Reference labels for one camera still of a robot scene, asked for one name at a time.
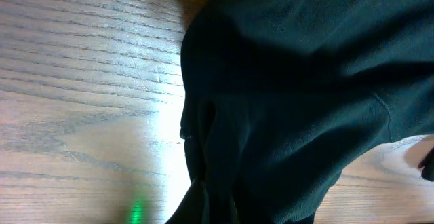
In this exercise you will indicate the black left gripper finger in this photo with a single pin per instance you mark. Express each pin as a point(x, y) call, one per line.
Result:
point(193, 208)

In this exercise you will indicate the black t-shirt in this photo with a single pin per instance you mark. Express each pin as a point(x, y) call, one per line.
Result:
point(281, 95)

